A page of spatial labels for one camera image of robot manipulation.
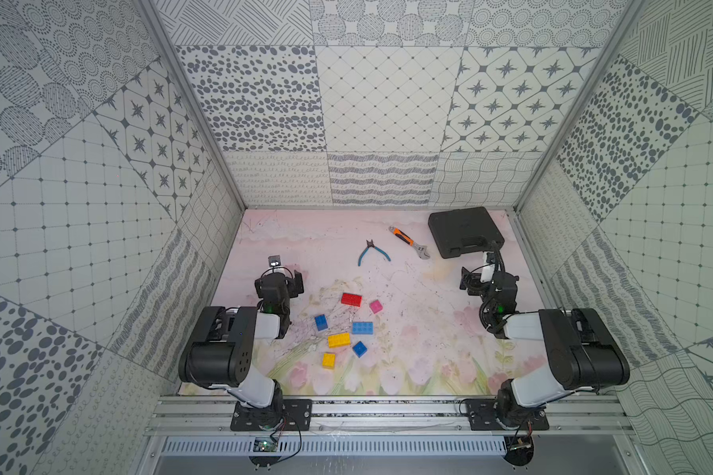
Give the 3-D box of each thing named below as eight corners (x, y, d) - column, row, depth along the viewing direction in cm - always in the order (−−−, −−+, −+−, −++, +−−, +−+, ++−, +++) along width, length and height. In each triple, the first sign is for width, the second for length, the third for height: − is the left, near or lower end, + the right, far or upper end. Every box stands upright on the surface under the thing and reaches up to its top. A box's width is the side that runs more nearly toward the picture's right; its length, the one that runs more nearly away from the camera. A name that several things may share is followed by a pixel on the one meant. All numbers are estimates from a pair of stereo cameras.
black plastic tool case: (444, 260, 106) (447, 250, 102) (427, 221, 119) (429, 212, 114) (501, 250, 109) (506, 241, 105) (478, 214, 121) (483, 204, 117)
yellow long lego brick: (328, 348, 87) (328, 345, 86) (328, 338, 89) (327, 335, 88) (352, 344, 88) (351, 342, 86) (350, 334, 90) (350, 332, 88)
